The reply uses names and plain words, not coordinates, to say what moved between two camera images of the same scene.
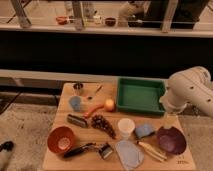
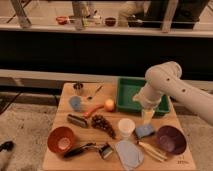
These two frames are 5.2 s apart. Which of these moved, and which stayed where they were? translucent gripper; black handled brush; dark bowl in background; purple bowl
Moved: translucent gripper
Stayed: dark bowl in background; purple bowl; black handled brush
